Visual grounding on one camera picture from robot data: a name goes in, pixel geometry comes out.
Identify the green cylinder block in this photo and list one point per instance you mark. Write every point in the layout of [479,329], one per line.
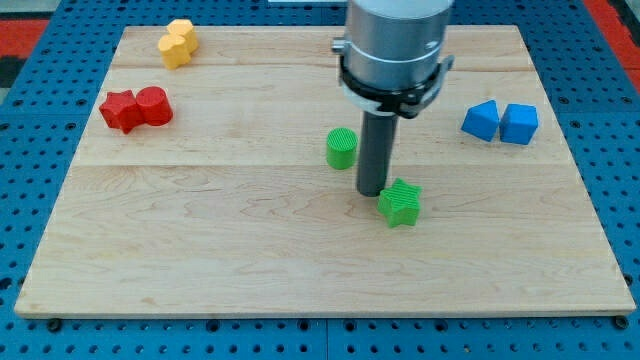
[341,145]

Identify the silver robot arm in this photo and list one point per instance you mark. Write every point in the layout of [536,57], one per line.
[389,54]

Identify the green star block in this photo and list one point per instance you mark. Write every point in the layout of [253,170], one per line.
[400,203]

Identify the red star block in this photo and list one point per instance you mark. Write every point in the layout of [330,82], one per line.
[120,111]

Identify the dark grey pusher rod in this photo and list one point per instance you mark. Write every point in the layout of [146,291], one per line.
[376,143]

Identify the wooden board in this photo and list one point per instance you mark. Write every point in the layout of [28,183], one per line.
[231,211]

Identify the red cylinder block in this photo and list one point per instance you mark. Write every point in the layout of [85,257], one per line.
[154,105]

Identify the yellow hexagon block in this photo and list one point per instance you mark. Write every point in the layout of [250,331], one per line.
[185,29]

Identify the blue cube block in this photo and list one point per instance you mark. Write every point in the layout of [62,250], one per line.
[518,124]

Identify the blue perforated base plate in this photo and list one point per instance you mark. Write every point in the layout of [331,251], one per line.
[48,104]

